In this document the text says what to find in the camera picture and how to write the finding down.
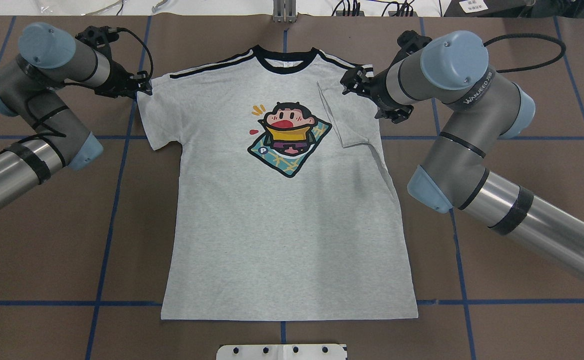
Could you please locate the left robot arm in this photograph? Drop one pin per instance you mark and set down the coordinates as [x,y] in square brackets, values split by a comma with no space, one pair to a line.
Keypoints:
[48,60]

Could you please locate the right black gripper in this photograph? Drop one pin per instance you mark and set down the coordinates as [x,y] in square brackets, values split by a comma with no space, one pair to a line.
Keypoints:
[379,91]

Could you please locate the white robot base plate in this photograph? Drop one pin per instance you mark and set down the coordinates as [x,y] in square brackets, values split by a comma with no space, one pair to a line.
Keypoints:
[312,351]

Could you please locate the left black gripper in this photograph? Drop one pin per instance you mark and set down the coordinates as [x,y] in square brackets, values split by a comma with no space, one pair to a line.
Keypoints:
[115,79]

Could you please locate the grey cartoon print t-shirt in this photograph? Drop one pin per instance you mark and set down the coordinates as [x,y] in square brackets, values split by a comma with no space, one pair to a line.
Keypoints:
[286,210]

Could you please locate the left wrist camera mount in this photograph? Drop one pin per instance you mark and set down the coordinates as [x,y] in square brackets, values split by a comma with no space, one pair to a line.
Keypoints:
[98,38]

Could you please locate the aluminium frame post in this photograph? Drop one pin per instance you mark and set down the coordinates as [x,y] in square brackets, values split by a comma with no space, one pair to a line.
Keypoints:
[285,11]

